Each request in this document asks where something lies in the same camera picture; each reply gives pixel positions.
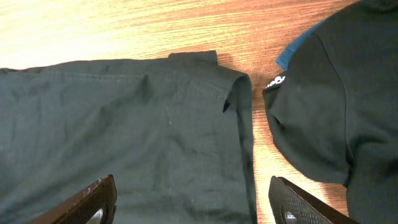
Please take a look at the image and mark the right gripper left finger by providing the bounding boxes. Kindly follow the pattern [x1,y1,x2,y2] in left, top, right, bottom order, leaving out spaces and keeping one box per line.
[29,174,117,224]

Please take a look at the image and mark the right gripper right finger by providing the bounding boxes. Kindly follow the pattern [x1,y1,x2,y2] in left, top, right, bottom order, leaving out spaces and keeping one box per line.
[269,176,358,224]

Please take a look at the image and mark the dark navy folded garment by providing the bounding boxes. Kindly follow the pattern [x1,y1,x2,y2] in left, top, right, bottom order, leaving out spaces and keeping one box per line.
[263,0,397,223]

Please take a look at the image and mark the black shorts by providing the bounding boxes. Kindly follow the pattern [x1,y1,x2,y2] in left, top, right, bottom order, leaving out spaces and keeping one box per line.
[1,51,257,223]

